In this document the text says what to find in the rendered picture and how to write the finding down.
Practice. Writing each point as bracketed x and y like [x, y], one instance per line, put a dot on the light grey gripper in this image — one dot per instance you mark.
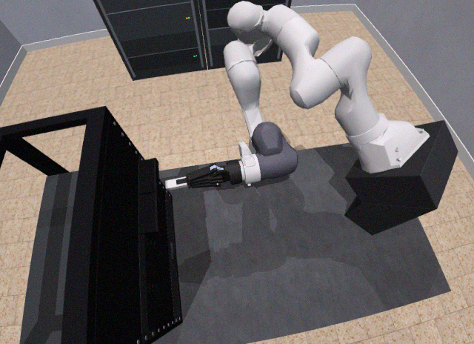
[201, 178]

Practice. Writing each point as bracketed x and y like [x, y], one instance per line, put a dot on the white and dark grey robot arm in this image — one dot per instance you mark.
[380, 144]

